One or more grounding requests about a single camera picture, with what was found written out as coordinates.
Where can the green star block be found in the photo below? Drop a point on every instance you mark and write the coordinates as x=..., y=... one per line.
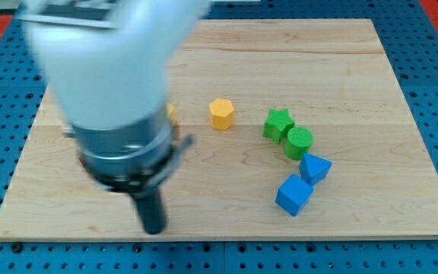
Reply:
x=277, y=125

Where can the wooden board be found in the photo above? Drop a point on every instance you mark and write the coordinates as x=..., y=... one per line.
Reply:
x=336, y=80

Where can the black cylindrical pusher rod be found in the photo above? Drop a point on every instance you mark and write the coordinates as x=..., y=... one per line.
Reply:
x=150, y=210

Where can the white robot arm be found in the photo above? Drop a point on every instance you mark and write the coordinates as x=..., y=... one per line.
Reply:
x=106, y=62

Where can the yellow block behind arm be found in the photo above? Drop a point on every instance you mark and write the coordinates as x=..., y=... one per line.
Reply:
x=171, y=114

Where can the green cylinder block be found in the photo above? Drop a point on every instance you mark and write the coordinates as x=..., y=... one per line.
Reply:
x=299, y=141

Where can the blue triangle block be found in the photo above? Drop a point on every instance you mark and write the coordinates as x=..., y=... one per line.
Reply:
x=313, y=168

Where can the blue cube block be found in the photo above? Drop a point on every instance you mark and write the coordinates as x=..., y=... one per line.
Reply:
x=293, y=194

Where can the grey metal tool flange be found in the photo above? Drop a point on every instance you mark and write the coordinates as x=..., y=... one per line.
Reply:
x=132, y=158

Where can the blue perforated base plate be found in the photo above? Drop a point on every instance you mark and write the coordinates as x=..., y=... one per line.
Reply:
x=410, y=39

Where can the yellow hexagon block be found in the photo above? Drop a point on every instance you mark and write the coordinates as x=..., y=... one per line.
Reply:
x=221, y=114

